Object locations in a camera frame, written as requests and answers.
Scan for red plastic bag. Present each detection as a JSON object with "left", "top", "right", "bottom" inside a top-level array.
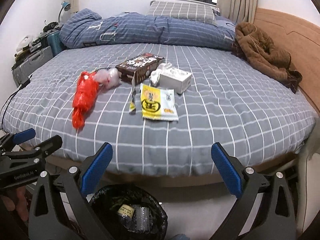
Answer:
[{"left": 72, "top": 72, "right": 100, "bottom": 129}]

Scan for translucent pink plastic bag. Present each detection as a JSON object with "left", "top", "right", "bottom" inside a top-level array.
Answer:
[{"left": 94, "top": 68, "right": 120, "bottom": 89}]

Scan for thin yellow black sachet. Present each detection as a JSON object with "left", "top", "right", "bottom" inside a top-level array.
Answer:
[{"left": 129, "top": 74, "right": 136, "bottom": 114}]

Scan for brown chocolate snack box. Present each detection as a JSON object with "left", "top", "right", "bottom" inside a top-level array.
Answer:
[{"left": 116, "top": 53, "right": 164, "bottom": 85}]

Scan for yellow white snack wrapper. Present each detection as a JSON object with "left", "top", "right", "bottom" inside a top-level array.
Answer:
[{"left": 140, "top": 83, "right": 178, "bottom": 121}]

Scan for white tissue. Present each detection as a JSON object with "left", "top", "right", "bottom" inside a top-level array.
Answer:
[{"left": 150, "top": 63, "right": 172, "bottom": 87}]

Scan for small white product box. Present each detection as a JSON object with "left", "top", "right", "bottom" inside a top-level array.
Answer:
[{"left": 159, "top": 67, "right": 192, "bottom": 95}]

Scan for clear bubble wrap sheet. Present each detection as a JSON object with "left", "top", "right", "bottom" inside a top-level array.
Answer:
[{"left": 131, "top": 205, "right": 150, "bottom": 232}]

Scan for black lined trash bin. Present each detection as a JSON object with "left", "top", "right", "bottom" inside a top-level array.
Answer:
[{"left": 89, "top": 184, "right": 168, "bottom": 239}]

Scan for person's left hand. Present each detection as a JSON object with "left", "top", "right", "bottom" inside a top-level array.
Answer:
[{"left": 1, "top": 186, "right": 29, "bottom": 222}]

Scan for grey hard suitcase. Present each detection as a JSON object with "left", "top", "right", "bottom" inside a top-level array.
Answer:
[{"left": 11, "top": 46, "right": 53, "bottom": 87}]

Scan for clutter on suitcases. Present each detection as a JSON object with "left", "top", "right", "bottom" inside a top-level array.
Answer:
[{"left": 11, "top": 22, "right": 60, "bottom": 70}]

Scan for teal hard suitcase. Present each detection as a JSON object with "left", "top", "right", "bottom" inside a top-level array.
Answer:
[{"left": 46, "top": 30, "right": 66, "bottom": 57}]

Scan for grey checked bed sheet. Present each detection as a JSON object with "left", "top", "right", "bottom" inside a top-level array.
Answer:
[{"left": 1, "top": 44, "right": 318, "bottom": 177}]

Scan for blue striped duvet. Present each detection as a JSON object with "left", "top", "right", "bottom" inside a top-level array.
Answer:
[{"left": 59, "top": 8, "right": 235, "bottom": 50}]

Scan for blue desk lamp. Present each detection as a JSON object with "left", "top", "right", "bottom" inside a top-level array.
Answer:
[{"left": 58, "top": 1, "right": 71, "bottom": 23}]

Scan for brown fleece jacket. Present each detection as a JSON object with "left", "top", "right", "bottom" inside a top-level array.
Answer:
[{"left": 232, "top": 22, "right": 303, "bottom": 93}]

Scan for wooden headboard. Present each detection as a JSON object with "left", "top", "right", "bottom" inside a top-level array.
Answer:
[{"left": 254, "top": 8, "right": 320, "bottom": 112}]

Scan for grey checked pillow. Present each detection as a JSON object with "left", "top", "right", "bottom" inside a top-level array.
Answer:
[{"left": 146, "top": 1, "right": 217, "bottom": 25}]

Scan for beige curtain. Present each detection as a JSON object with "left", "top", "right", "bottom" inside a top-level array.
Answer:
[{"left": 216, "top": 0, "right": 259, "bottom": 25}]

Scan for black charger with cable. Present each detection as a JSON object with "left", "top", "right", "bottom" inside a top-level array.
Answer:
[{"left": 1, "top": 74, "right": 32, "bottom": 130}]

